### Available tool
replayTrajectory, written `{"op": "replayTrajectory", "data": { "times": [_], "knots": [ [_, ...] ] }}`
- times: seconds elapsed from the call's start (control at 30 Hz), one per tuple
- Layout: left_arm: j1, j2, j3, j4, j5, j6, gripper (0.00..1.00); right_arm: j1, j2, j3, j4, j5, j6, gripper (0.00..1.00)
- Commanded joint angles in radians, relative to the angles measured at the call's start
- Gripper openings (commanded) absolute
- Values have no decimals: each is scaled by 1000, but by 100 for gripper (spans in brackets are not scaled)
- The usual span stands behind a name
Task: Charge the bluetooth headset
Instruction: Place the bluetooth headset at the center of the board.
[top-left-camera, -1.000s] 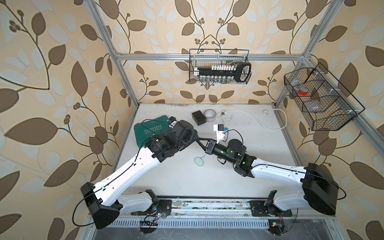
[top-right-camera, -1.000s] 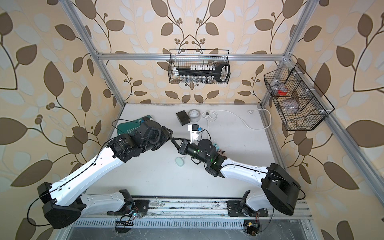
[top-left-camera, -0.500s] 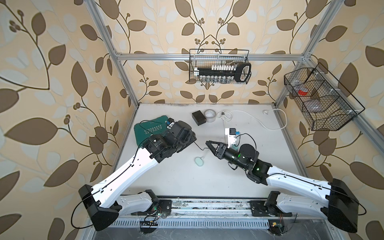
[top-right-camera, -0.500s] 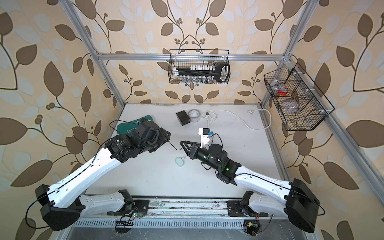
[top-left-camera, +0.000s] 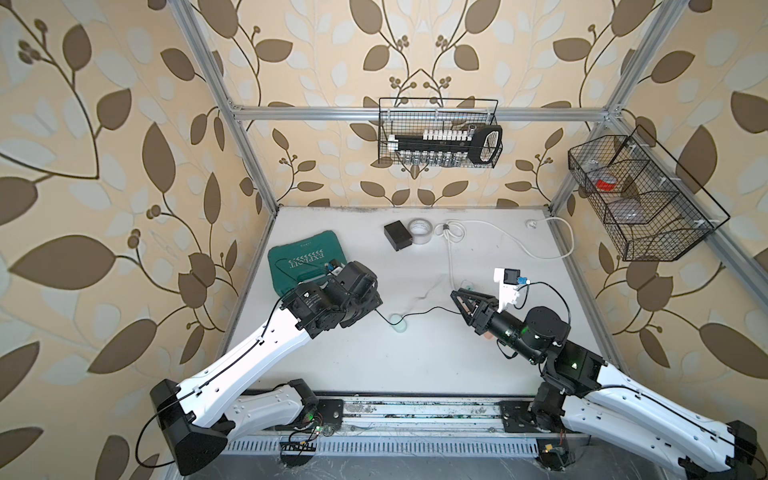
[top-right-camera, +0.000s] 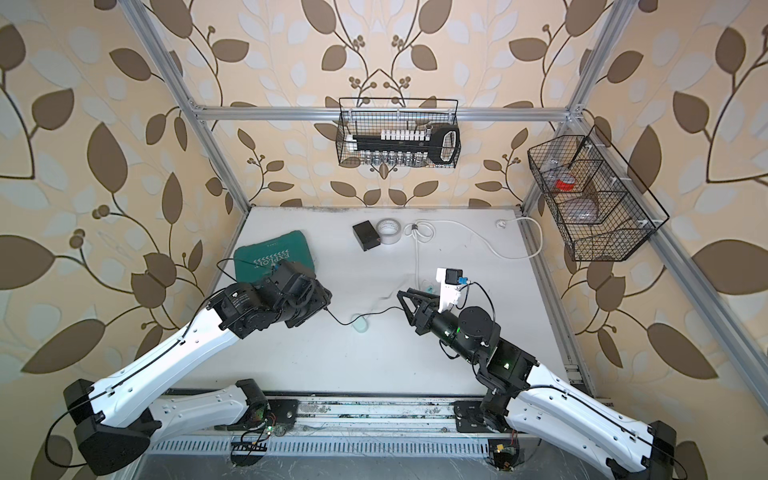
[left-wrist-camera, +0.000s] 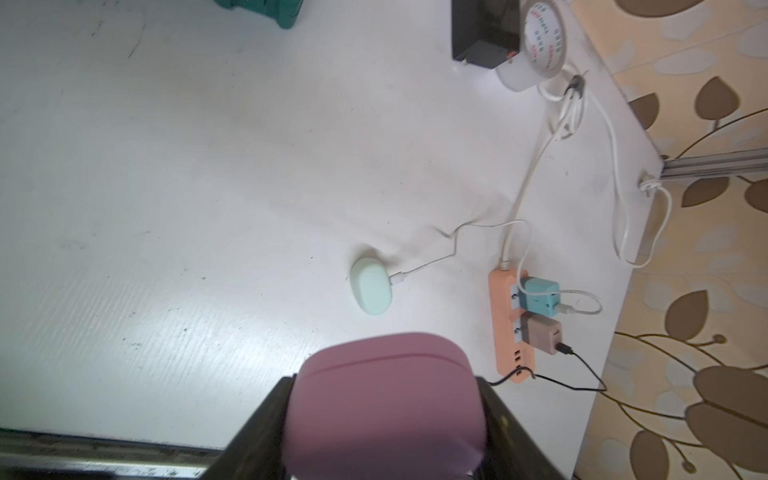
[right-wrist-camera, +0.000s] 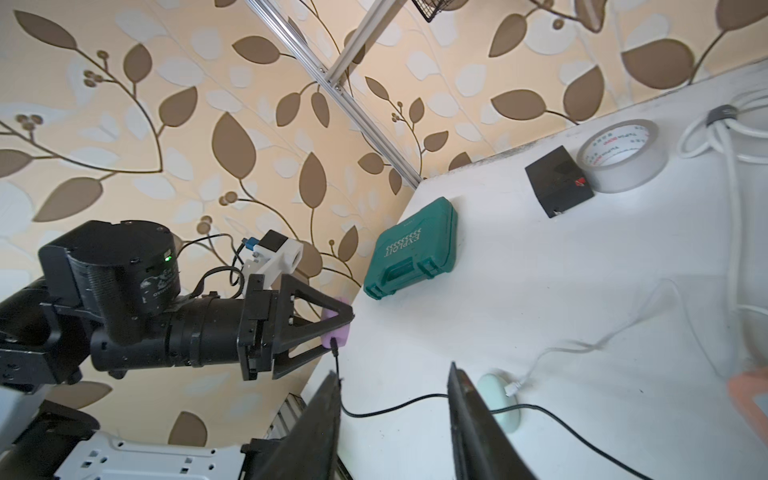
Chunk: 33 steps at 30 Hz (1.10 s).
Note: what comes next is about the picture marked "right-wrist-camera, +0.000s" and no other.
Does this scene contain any orange power strip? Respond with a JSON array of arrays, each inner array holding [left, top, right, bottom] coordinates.
[[727, 367, 768, 445]]

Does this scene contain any green tool case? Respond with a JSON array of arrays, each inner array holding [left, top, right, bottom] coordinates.
[[363, 197, 458, 300]]

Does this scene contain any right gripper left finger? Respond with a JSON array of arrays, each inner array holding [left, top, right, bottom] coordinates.
[[240, 372, 341, 479]]

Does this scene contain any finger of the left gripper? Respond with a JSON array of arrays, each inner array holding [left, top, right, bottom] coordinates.
[[277, 274, 354, 336], [272, 332, 330, 380]]

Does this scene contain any black charging cable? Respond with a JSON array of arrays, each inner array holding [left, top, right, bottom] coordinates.
[[329, 337, 655, 480]]

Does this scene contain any back wire basket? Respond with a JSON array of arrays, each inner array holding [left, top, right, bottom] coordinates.
[[411, 0, 452, 23]]

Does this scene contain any white power strip cable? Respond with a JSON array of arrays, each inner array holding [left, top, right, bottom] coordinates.
[[677, 89, 768, 361]]

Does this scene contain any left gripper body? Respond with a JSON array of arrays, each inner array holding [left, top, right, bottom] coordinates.
[[38, 220, 276, 381]]

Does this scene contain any mint earbud case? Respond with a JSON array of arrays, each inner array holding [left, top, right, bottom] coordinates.
[[477, 373, 521, 434]]

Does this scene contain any clear tape roll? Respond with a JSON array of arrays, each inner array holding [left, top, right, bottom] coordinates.
[[576, 119, 668, 194]]

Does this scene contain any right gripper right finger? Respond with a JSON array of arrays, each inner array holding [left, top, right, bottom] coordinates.
[[447, 362, 535, 480]]

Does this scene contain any black box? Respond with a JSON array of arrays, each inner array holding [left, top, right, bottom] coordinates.
[[525, 146, 594, 218]]

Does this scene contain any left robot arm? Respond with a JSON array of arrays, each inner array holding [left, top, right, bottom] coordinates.
[[1, 220, 354, 479]]

